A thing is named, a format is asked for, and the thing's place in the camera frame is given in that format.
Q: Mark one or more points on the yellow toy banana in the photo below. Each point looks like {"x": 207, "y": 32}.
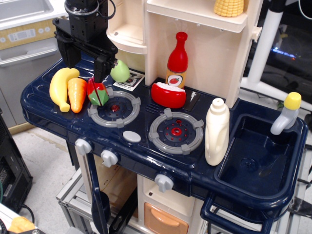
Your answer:
{"x": 59, "y": 86}

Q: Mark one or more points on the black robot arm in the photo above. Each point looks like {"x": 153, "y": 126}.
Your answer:
{"x": 86, "y": 6}

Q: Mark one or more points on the navy hanging ladle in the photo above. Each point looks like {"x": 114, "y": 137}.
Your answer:
{"x": 100, "y": 201}

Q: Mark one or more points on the navy toy kitchen counter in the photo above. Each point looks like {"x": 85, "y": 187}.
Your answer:
{"x": 191, "y": 174}

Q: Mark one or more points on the yellow toy corn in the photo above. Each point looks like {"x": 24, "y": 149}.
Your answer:
{"x": 229, "y": 8}

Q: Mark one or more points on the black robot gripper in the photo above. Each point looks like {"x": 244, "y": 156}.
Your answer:
{"x": 86, "y": 32}

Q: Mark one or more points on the navy towel rail handle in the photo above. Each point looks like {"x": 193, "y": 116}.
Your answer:
{"x": 231, "y": 223}

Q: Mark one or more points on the orange toy drawer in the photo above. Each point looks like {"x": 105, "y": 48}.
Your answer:
{"x": 161, "y": 222}

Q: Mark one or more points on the red cheese wedge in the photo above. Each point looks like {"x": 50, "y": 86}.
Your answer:
{"x": 168, "y": 96}

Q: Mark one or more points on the aluminium frame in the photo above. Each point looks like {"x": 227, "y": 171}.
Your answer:
{"x": 75, "y": 204}

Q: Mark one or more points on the grey stove burner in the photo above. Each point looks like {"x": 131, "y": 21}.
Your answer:
{"x": 176, "y": 133}
{"x": 121, "y": 109}

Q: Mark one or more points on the white pipe stand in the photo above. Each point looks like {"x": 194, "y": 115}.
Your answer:
{"x": 281, "y": 61}

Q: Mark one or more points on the cream toy kitchen shelf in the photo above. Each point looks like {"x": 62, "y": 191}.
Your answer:
{"x": 144, "y": 32}

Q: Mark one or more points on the red ketchup bottle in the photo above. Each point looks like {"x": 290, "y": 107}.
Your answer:
{"x": 177, "y": 64}

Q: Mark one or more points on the red green toy strawberry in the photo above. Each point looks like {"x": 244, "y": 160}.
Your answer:
{"x": 97, "y": 92}

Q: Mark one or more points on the orange toy carrot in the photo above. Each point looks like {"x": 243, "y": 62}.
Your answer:
{"x": 77, "y": 89}

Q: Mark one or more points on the grey oval button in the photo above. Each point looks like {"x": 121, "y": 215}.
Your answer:
{"x": 131, "y": 136}

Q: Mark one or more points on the black computer case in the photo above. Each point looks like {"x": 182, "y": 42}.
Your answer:
{"x": 15, "y": 177}

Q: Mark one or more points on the left grey stove knob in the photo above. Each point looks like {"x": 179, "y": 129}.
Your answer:
{"x": 82, "y": 146}

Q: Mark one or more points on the grey faucet with yellow cap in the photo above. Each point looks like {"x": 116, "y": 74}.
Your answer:
{"x": 288, "y": 114}

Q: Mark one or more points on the left grey stove burner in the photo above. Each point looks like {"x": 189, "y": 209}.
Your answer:
{"x": 121, "y": 109}

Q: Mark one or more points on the middle grey stove knob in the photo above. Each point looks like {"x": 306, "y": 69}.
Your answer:
{"x": 109, "y": 158}

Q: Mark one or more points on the grey toy dishwasher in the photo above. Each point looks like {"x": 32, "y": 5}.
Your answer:
{"x": 27, "y": 49}

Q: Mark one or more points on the right grey stove burner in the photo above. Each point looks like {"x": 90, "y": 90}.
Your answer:
{"x": 176, "y": 133}

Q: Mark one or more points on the white detergent bottle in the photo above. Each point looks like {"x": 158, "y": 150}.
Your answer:
{"x": 217, "y": 132}

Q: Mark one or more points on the navy toy sink basin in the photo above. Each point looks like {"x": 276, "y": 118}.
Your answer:
{"x": 258, "y": 161}

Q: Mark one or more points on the green toy pear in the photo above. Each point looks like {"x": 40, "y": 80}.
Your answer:
{"x": 120, "y": 73}

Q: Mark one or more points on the grey stove knob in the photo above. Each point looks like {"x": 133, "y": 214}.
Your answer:
{"x": 82, "y": 146}
{"x": 109, "y": 158}
{"x": 164, "y": 183}

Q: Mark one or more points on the right grey stove knob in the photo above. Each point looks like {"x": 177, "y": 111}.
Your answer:
{"x": 164, "y": 183}

